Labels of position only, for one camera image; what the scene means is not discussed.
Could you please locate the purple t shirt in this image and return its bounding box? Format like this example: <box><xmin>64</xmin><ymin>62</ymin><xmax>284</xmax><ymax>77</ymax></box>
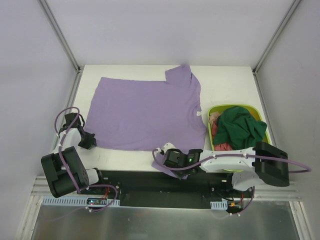
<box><xmin>84</xmin><ymin>65</ymin><xmax>207</xmax><ymax>171</ymax></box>

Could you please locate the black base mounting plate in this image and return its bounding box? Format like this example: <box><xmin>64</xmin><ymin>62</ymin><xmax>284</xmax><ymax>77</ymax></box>
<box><xmin>81</xmin><ymin>170</ymin><xmax>254</xmax><ymax>209</ymax></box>

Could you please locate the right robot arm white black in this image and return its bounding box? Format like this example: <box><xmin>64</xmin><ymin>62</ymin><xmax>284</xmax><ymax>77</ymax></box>
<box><xmin>159</xmin><ymin>142</ymin><xmax>290</xmax><ymax>198</ymax></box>

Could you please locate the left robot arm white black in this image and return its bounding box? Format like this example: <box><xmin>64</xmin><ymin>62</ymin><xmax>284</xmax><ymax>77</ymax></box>
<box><xmin>41</xmin><ymin>112</ymin><xmax>106</xmax><ymax>198</ymax></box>

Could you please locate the aluminium front rail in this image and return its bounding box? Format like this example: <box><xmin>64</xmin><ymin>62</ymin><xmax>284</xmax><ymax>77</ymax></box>
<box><xmin>31</xmin><ymin>174</ymin><xmax>301</xmax><ymax>200</ymax></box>

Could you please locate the right aluminium frame post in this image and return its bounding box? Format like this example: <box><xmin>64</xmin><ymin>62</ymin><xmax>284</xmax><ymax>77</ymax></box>
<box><xmin>251</xmin><ymin>0</ymin><xmax>303</xmax><ymax>75</ymax></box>

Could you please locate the aluminium frame post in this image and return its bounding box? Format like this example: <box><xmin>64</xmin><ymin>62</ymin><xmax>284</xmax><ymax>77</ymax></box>
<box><xmin>251</xmin><ymin>0</ymin><xmax>303</xmax><ymax>75</ymax></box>
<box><xmin>38</xmin><ymin>0</ymin><xmax>85</xmax><ymax>74</ymax></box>

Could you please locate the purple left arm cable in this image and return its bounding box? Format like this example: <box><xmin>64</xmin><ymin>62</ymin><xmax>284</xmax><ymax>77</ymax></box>
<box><xmin>53</xmin><ymin>106</ymin><xmax>119</xmax><ymax>201</ymax></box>

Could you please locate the lime green plastic basket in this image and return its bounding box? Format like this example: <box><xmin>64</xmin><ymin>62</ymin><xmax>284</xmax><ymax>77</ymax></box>
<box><xmin>207</xmin><ymin>103</ymin><xmax>273</xmax><ymax>173</ymax></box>

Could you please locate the right white slotted cable duct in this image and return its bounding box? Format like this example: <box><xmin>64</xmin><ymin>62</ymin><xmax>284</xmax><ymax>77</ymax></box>
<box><xmin>210</xmin><ymin>200</ymin><xmax>228</xmax><ymax>211</ymax></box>

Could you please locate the left white slotted cable duct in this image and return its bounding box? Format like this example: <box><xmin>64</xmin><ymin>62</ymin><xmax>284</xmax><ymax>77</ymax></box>
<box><xmin>42</xmin><ymin>196</ymin><xmax>120</xmax><ymax>208</ymax></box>

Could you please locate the dark green t shirt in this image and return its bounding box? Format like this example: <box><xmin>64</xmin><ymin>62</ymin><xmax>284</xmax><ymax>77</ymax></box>
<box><xmin>213</xmin><ymin>106</ymin><xmax>267</xmax><ymax>150</ymax></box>

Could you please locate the white slotted cable duct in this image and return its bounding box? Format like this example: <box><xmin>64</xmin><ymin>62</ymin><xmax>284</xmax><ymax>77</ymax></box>
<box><xmin>42</xmin><ymin>196</ymin><xmax>120</xmax><ymax>208</ymax></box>
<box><xmin>210</xmin><ymin>200</ymin><xmax>228</xmax><ymax>211</ymax></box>

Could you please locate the left aluminium frame post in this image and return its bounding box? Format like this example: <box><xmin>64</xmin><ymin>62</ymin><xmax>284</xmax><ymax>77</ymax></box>
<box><xmin>38</xmin><ymin>0</ymin><xmax>85</xmax><ymax>74</ymax></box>

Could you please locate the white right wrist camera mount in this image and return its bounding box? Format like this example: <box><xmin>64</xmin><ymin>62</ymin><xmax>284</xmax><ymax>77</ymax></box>
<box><xmin>155</xmin><ymin>142</ymin><xmax>176</xmax><ymax>155</ymax></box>

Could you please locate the light pink t shirt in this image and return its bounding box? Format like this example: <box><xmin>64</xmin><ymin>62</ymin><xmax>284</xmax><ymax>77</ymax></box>
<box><xmin>208</xmin><ymin>111</ymin><xmax>221</xmax><ymax>127</ymax></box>

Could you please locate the red pink t shirt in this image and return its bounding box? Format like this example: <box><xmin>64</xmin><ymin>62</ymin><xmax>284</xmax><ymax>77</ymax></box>
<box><xmin>211</xmin><ymin>123</ymin><xmax>233</xmax><ymax>151</ymax></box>

